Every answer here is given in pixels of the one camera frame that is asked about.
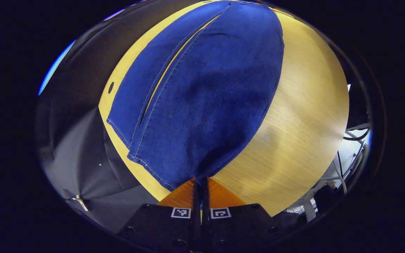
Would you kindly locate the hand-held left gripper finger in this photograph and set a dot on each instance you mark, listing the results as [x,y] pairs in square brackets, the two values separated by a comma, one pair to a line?
[197,207]
[205,207]

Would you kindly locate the blue denim jeans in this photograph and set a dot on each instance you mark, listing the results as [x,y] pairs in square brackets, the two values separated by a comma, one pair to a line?
[206,105]

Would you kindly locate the white metal clip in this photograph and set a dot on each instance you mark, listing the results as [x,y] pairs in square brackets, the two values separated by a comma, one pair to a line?
[80,202]

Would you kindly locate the white table leg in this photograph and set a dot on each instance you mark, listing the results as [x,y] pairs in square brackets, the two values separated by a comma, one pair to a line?
[308,210]

